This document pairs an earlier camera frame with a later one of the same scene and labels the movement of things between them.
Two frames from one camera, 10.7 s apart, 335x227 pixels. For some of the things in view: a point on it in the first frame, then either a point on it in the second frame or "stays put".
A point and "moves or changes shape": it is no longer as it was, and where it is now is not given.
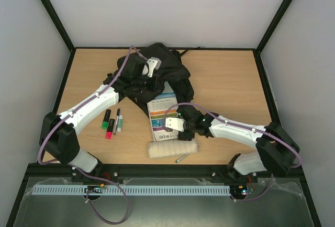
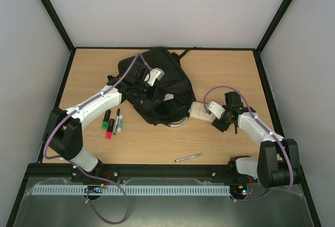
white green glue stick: (120, 123) stays put
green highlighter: (104, 123) stays put
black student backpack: (154, 71) moves or changes shape
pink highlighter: (109, 133) stays put
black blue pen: (116, 120) stays put
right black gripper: (185, 126) to (218, 123)
